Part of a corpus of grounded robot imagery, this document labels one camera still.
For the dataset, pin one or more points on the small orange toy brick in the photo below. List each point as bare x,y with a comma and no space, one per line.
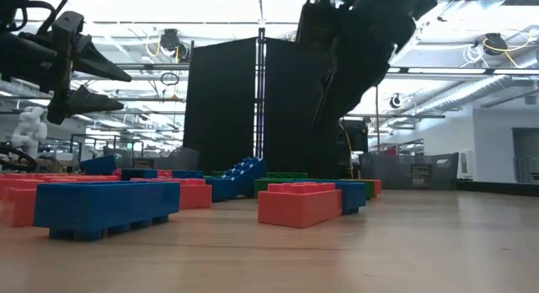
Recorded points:
17,206

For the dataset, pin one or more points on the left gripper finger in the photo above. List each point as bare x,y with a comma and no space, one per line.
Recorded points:
90,102
97,65

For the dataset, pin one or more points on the silver ventilation duct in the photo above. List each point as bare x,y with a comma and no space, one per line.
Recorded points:
471,91

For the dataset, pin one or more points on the black aluminium table frame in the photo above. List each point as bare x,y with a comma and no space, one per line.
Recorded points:
497,188

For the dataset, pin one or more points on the white robot figure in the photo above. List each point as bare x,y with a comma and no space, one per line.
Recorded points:
29,131

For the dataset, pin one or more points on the black folding screen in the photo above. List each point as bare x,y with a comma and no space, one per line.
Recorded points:
223,108

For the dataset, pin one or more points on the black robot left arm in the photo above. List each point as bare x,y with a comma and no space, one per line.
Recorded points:
21,53

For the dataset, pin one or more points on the white appliance box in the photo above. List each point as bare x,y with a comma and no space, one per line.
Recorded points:
465,163

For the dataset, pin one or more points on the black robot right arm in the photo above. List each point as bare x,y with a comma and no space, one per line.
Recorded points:
412,2

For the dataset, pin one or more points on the long blue toy brick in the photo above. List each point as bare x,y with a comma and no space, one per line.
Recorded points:
105,206
353,197
242,177

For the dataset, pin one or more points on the grey plastic bin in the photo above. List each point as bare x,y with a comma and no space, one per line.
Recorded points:
400,171
183,158

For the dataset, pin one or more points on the black equipment cabinet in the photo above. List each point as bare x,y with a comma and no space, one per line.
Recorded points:
353,135

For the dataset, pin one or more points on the small blue toy brick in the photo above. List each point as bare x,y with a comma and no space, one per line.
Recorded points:
187,174
139,174

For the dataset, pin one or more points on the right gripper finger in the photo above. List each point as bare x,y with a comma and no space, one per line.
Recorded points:
326,150

